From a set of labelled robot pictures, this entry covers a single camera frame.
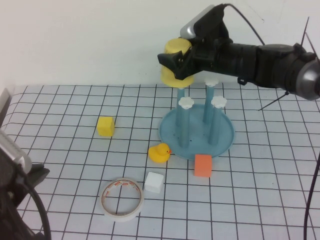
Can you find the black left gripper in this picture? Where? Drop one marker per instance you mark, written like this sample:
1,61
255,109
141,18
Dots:
11,185

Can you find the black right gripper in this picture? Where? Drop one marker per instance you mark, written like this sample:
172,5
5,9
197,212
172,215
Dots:
207,56

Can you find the pale yellow plastic cup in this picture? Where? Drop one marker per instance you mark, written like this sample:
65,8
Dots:
175,46

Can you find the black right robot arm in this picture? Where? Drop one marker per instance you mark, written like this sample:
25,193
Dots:
262,62

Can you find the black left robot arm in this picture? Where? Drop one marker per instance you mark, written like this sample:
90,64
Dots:
15,225

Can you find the blue cup stand white caps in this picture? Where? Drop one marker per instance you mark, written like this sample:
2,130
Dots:
225,140

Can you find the white black-grid tablecloth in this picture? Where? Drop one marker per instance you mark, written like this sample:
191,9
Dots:
75,162

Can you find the white side board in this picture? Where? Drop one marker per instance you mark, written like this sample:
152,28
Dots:
6,96

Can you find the yellow foam cube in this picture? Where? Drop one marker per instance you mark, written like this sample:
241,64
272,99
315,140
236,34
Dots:
106,126

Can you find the yellow rubber duck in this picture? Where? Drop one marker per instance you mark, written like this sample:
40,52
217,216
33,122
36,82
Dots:
158,153

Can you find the white adhesive tape roll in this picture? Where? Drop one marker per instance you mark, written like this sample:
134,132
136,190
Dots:
120,218

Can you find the thin black zip tie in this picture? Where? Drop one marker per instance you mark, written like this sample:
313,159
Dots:
273,101
305,31

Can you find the orange foam cube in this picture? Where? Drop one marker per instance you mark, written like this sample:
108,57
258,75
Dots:
202,166

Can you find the white foam cube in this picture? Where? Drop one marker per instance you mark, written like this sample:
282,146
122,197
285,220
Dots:
153,183

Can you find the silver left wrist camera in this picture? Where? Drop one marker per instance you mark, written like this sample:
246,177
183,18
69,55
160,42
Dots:
10,147

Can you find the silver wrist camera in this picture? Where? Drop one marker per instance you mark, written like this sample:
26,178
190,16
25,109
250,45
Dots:
192,26
10,147

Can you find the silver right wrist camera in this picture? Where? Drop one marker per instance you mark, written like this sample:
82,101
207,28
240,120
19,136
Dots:
192,26

